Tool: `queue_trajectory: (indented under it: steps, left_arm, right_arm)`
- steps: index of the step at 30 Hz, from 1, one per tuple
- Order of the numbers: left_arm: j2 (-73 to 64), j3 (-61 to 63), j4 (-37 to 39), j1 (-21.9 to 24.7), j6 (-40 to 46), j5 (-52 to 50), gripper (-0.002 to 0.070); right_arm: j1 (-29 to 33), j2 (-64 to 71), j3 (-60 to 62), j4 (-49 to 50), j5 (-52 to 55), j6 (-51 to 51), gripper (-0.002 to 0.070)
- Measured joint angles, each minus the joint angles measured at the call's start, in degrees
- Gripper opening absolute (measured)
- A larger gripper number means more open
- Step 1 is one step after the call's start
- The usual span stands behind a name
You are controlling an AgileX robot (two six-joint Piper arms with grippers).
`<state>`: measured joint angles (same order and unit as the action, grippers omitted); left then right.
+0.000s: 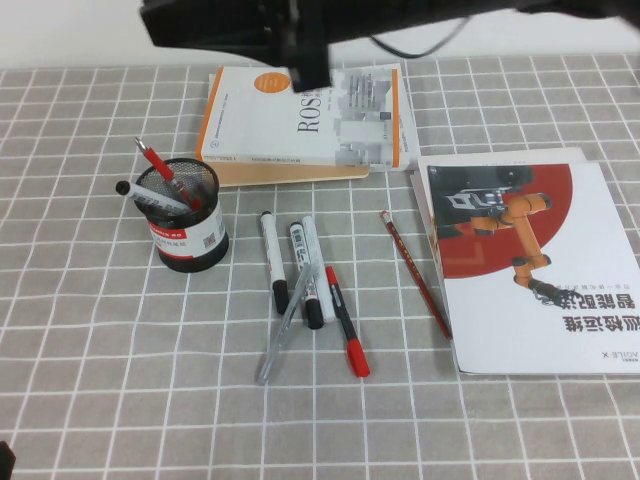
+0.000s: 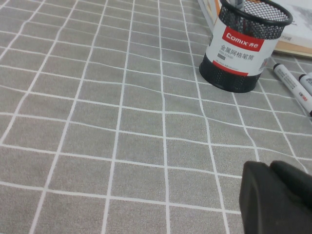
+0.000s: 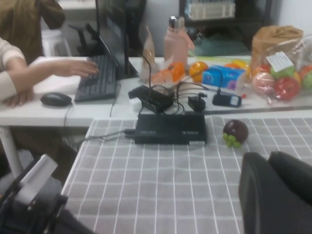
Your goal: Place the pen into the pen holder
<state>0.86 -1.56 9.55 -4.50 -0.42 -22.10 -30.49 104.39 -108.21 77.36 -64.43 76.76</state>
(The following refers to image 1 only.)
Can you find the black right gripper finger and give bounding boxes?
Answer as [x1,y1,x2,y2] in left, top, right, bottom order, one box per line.
[273,9,300,84]
[293,29,335,95]

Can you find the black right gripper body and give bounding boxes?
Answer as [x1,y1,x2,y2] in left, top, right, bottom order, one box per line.
[249,0,334,36]

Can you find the black mesh pen holder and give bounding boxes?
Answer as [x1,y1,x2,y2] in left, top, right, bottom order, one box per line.
[134,157,231,274]

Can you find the black pen red cap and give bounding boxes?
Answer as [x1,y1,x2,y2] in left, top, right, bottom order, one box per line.
[324,265,372,379]

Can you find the clear silver pen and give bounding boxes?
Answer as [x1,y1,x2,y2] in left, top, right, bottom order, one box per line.
[255,263,314,387]

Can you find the white ROS book orange edge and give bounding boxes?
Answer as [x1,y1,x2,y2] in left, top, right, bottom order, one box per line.
[196,65,402,169]

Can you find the beige notebook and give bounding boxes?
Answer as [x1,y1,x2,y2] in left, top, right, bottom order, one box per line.
[217,160,372,189]

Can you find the white marker black cap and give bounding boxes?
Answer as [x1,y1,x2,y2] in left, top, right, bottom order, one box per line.
[259,210,290,316]
[115,180,192,215]
[288,221,325,331]
[300,215,338,323]

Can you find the red pencil with eraser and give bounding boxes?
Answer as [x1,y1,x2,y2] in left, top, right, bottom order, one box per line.
[379,210,454,341]

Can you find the AgileX brochure with orange robot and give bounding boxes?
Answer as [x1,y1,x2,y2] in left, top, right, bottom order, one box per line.
[425,160,640,377]

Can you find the thin black cable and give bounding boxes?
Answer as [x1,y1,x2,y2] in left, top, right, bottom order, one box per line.
[368,16,470,60]

